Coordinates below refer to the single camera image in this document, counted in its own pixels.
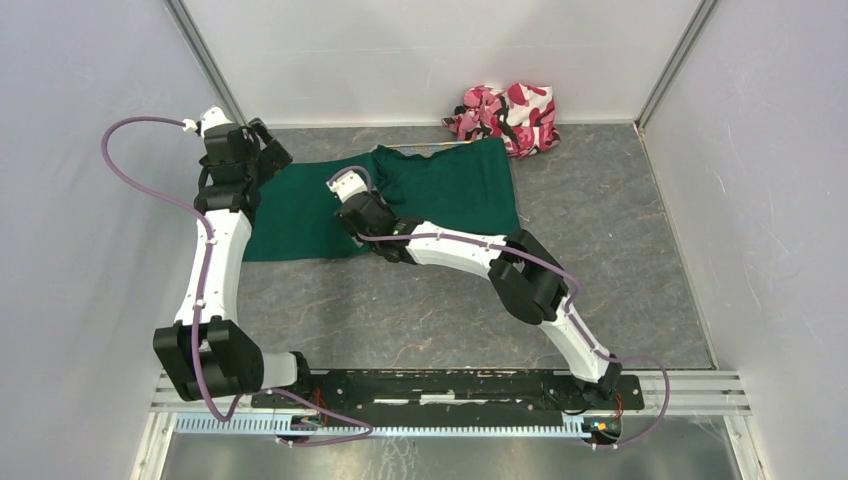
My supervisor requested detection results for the green surgical drape cloth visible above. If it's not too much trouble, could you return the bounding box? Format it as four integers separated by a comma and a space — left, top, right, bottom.
243, 138, 520, 262

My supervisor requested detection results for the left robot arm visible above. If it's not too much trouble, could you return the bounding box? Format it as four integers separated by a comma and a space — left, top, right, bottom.
153, 107, 314, 408

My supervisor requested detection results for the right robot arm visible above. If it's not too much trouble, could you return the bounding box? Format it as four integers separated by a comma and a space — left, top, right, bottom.
335, 189, 622, 408

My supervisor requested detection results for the pink camouflage cloth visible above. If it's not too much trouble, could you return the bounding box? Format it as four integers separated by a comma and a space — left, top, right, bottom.
441, 82, 560, 159

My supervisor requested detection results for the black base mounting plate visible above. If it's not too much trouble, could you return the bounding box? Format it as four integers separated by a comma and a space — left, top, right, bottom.
288, 369, 645, 428

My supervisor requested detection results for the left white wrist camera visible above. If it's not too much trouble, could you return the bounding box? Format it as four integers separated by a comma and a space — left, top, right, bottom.
182, 105, 233, 138

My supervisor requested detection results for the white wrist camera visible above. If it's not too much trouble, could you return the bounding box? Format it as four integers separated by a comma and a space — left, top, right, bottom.
327, 171, 368, 204
182, 105, 233, 138

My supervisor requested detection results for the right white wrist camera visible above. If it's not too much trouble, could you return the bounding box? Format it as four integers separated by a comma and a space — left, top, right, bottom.
327, 171, 368, 204

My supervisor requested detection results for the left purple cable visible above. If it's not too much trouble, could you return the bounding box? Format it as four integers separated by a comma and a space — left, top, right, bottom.
100, 116, 374, 448

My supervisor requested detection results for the aluminium frame rail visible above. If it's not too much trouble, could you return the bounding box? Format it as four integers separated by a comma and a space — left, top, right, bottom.
151, 369, 751, 441

